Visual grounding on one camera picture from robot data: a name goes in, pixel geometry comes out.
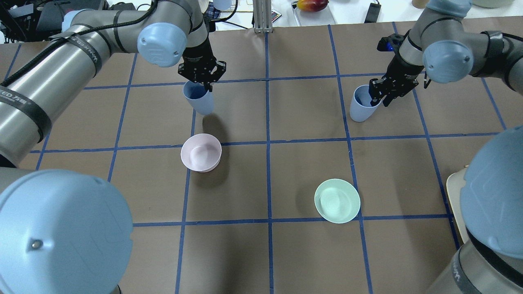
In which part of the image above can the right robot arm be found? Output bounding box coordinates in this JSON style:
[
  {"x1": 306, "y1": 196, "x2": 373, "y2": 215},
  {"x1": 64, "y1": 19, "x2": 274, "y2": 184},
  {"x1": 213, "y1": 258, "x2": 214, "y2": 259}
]
[{"x1": 368, "y1": 0, "x2": 523, "y2": 294}]

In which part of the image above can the cream white appliance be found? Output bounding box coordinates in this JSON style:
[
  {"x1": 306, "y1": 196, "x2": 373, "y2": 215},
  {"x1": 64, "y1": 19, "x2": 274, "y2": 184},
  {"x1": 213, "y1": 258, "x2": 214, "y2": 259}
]
[{"x1": 446, "y1": 165, "x2": 469, "y2": 244}]

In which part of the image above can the aluminium frame post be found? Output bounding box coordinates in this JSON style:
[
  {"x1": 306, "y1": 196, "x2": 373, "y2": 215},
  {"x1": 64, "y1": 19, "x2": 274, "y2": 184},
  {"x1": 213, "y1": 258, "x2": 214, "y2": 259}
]
[{"x1": 253, "y1": 0, "x2": 273, "y2": 33}]

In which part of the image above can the black braided cable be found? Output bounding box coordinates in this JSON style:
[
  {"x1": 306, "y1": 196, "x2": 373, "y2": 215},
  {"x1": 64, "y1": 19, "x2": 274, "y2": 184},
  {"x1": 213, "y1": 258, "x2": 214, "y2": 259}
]
[{"x1": 0, "y1": 0, "x2": 160, "y2": 88}]

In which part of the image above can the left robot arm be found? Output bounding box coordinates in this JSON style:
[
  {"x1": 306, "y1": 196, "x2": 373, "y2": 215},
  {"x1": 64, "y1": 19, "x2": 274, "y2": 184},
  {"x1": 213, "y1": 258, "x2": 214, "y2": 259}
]
[{"x1": 1, "y1": 0, "x2": 226, "y2": 294}]

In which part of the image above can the mint green bowl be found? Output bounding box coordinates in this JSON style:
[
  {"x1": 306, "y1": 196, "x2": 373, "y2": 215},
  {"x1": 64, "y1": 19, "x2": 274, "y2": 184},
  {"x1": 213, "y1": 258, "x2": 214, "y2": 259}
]
[{"x1": 314, "y1": 178, "x2": 361, "y2": 224}]

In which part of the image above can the black power adapter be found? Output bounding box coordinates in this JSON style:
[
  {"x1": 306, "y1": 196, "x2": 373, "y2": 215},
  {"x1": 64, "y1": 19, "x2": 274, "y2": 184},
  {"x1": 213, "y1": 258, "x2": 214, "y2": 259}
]
[{"x1": 364, "y1": 2, "x2": 382, "y2": 23}]

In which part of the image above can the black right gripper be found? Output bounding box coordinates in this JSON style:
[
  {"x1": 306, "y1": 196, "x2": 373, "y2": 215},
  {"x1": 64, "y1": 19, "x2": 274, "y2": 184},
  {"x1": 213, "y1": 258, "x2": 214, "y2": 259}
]
[{"x1": 369, "y1": 57, "x2": 421, "y2": 107}]

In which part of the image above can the red yellow mango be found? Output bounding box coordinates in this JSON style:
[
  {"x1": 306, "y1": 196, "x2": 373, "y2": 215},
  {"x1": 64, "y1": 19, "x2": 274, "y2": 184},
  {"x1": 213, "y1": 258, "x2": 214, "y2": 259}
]
[{"x1": 296, "y1": 0, "x2": 329, "y2": 12}]

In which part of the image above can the pink bowl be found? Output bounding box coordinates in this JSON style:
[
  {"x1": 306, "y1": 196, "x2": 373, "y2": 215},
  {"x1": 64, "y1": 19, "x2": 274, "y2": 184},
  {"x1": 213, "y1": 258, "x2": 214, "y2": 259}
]
[{"x1": 181, "y1": 133, "x2": 222, "y2": 173}]

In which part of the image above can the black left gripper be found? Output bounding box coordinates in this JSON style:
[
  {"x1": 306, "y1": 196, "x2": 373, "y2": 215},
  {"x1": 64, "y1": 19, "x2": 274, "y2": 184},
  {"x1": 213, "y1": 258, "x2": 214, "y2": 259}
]
[{"x1": 178, "y1": 39, "x2": 226, "y2": 92}]

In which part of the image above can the blue cup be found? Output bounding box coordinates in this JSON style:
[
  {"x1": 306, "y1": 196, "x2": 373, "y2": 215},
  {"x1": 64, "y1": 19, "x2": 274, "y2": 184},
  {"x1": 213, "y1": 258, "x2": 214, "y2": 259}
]
[
  {"x1": 183, "y1": 81, "x2": 214, "y2": 116},
  {"x1": 349, "y1": 85, "x2": 381, "y2": 123}
]

